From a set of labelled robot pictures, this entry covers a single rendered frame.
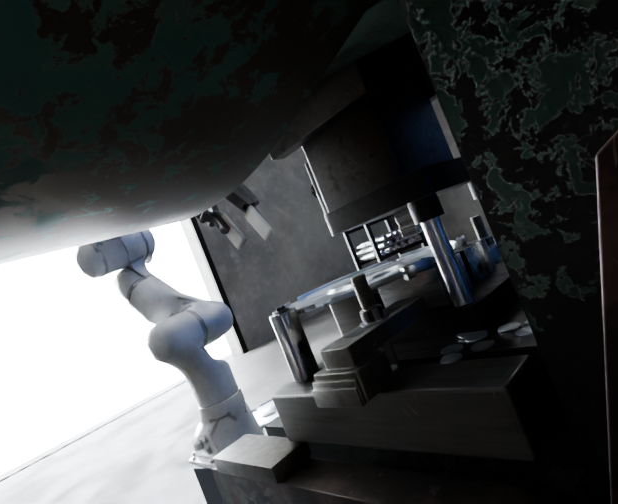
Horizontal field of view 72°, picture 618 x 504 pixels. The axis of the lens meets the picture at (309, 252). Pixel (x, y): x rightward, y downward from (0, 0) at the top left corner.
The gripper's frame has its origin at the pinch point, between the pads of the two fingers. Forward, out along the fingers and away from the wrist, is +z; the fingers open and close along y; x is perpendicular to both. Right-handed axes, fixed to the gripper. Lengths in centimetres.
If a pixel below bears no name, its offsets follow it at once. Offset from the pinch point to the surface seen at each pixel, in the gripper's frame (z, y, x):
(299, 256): -187, -418, -369
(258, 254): -209, -345, -360
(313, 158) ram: 8.2, 4.6, 22.9
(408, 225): 22.9, -0.3, 22.9
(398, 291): 28.5, 4.7, 18.0
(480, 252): 31.3, -7.2, 23.9
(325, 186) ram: 11.9, 4.6, 21.1
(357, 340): 31.0, 19.1, 20.7
